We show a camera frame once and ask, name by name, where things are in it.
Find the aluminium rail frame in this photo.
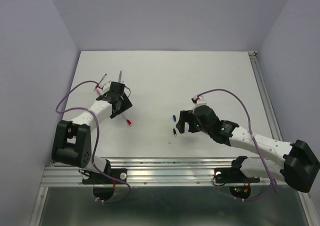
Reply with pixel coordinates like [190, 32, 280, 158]
[30, 158, 319, 226]

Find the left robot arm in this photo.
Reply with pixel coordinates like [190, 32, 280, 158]
[51, 81, 133, 183]

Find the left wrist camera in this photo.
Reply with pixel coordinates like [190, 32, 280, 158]
[101, 81, 112, 92]

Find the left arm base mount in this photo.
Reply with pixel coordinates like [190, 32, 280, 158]
[78, 161, 128, 185]

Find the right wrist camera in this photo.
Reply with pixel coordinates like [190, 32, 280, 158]
[191, 95, 207, 107]

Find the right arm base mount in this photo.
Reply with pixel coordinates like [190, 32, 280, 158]
[212, 156, 260, 186]

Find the blue gel pen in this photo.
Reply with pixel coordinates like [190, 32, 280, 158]
[94, 73, 108, 93]

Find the right side aluminium rail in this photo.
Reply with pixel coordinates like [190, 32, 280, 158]
[248, 51, 283, 141]

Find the light blue pen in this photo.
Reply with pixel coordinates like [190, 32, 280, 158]
[118, 70, 122, 83]

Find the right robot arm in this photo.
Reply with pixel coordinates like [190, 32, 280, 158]
[176, 105, 320, 193]

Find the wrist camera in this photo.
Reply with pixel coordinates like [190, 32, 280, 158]
[191, 95, 207, 107]
[101, 81, 112, 92]

